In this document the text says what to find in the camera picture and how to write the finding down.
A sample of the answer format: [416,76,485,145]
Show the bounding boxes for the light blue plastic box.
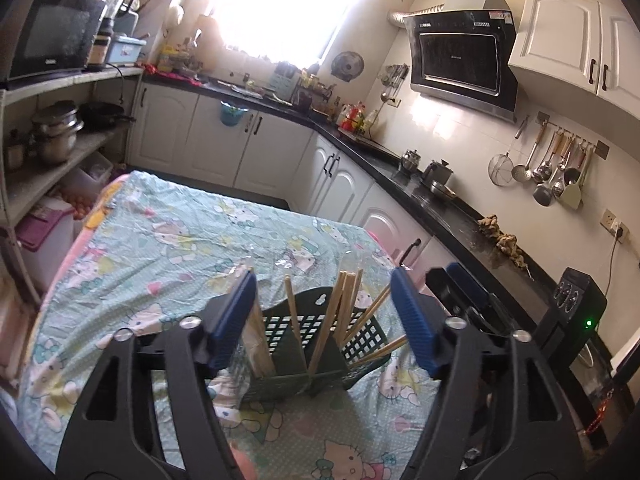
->
[107,35,148,66]

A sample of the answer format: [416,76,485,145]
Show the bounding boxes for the person's left hand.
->
[231,447,258,480]

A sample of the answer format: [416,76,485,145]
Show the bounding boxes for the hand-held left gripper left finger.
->
[56,269,258,480]

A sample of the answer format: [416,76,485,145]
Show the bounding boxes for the blue hanging bin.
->
[220,101,249,127]

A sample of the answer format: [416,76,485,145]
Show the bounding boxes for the hanging knife rack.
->
[382,64,410,92]

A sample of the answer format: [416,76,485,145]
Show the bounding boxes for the purple lid storage box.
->
[15,197,76,281]

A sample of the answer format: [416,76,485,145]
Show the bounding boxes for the ginger roots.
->
[477,214,533,278]

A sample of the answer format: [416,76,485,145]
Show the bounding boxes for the blue countertop organizer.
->
[269,71,298,95]

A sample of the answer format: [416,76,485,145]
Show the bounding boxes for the kitchen window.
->
[207,0,376,66]

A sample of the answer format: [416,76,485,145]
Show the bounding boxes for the metal shelf rack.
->
[0,67,146,281]

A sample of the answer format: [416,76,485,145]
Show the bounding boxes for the wall power socket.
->
[600,208,630,243]

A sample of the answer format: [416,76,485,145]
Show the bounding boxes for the pale green spatula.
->
[562,152,591,210]

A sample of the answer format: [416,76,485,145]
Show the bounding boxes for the black frying pan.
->
[80,101,137,133]

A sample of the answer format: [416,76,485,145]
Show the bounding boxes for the stacked steel pots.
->
[31,101,85,165]

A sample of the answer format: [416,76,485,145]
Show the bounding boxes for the cartoon print tablecloth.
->
[17,170,443,480]

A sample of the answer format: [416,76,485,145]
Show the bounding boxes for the black blender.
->
[102,0,140,36]

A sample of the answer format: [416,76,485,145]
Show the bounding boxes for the black range hood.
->
[401,0,520,123]

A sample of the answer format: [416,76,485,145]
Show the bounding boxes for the group of bamboo chopsticks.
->
[245,266,411,381]

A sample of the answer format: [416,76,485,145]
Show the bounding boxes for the small wall fan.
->
[331,51,365,82]

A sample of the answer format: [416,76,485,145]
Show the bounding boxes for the green plastic utensil basket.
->
[240,286,393,402]

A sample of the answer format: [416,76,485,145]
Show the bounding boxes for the white upper cabinet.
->
[507,0,640,121]

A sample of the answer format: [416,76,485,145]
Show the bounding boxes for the row of hanging steel utensils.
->
[511,122,596,210]

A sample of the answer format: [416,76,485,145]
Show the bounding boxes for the black microwave oven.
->
[7,0,108,83]

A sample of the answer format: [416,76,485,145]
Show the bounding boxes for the silver exhaust duct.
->
[386,4,446,28]

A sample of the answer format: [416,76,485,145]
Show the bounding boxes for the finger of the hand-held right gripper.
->
[424,267,468,318]
[445,261,496,321]

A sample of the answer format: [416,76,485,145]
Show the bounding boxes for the cluster of condiment bottles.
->
[334,101,381,133]

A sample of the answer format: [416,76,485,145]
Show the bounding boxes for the metal kettle on stove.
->
[421,159,457,201]

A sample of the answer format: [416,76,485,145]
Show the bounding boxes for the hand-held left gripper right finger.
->
[390,266,586,480]

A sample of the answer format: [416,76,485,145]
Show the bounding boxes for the wire mesh strainer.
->
[488,116,530,187]

